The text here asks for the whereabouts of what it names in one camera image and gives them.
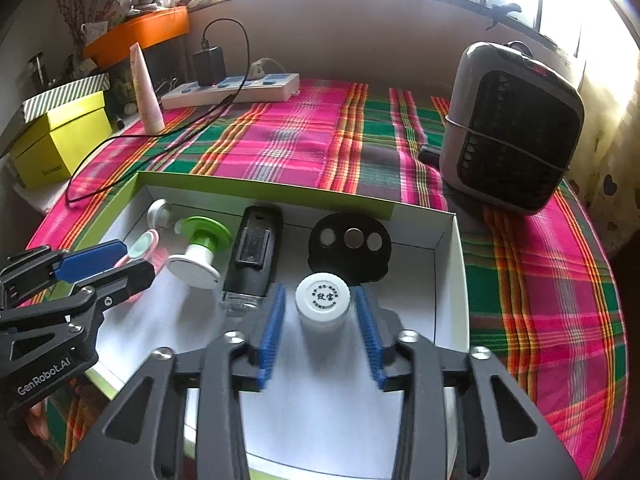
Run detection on green and white spool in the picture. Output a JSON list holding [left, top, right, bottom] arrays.
[[167, 215, 234, 289]]

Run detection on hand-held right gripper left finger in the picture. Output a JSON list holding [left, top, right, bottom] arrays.
[[57, 282, 287, 480]]

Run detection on grey space heater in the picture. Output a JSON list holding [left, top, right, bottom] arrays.
[[438, 40, 586, 217]]

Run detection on black charger cable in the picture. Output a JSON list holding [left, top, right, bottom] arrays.
[[66, 18, 251, 209]]

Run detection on orange box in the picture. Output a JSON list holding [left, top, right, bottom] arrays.
[[82, 5, 191, 69]]

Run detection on black charger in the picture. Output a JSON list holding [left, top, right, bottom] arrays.
[[193, 45, 226, 89]]

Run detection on green and white cardboard box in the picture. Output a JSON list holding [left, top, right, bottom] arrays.
[[84, 170, 471, 480]]

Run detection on white plug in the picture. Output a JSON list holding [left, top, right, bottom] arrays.
[[249, 57, 287, 79]]

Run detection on green striped box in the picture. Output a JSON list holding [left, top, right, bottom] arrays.
[[22, 72, 111, 124]]

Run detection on black flashlight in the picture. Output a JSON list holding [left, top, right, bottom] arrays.
[[219, 204, 285, 317]]

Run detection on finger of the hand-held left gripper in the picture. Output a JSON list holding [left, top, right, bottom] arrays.
[[0, 258, 157, 342], [0, 240, 129, 307]]

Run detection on patterned yellow curtain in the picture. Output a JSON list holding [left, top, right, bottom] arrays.
[[564, 0, 640, 261]]

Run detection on pink handheld tool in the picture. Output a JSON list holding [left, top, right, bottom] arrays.
[[114, 228, 167, 303]]

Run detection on dried branches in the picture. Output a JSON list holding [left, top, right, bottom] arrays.
[[46, 0, 102, 52]]

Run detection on white plastic jar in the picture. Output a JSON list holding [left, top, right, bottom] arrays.
[[294, 270, 351, 337]]

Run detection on pink cosmetic tube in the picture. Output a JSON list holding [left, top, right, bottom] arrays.
[[128, 42, 166, 136]]

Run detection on black disc with round holes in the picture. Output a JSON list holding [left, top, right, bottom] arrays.
[[307, 212, 392, 284]]

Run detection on white side table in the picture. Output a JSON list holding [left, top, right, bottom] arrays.
[[14, 179, 77, 217]]

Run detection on white power strip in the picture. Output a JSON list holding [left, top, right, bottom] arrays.
[[159, 72, 301, 111]]

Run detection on small white knob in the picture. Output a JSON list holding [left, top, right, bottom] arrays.
[[147, 198, 184, 234]]

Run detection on green glass jar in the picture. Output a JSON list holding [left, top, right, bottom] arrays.
[[109, 66, 139, 112]]

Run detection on yellow cardboard box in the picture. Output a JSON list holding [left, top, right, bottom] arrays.
[[8, 90, 114, 190]]

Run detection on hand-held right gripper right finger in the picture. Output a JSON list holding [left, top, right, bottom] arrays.
[[354, 284, 583, 480]]

